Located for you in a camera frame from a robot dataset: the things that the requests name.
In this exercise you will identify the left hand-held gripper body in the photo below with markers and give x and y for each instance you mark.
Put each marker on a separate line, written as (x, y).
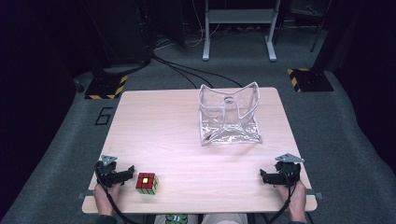
(106, 169)

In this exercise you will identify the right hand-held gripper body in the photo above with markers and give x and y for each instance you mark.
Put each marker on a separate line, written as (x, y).
(288, 170)

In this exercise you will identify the colourful puzzle cube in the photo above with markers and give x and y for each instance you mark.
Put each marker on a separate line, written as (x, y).
(146, 183)

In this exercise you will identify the clear plastic bag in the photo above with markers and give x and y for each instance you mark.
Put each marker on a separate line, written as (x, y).
(229, 118)

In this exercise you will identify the person's left hand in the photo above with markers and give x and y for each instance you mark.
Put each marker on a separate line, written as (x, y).
(104, 199)

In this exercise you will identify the person's right hand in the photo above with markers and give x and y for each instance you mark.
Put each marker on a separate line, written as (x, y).
(295, 199)

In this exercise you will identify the green patterned cloth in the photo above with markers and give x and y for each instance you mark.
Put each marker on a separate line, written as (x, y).
(176, 219)

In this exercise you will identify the round table grommet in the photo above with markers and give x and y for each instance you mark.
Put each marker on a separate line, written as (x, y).
(229, 100)

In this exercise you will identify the grey metal table bracket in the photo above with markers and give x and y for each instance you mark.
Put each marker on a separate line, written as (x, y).
(315, 194)
(85, 195)

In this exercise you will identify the black yellow-striped base plate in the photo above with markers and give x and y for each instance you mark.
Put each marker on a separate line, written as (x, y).
(309, 80)
(106, 87)

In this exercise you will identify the white metal stand frame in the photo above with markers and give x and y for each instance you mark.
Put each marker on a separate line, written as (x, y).
(238, 18)

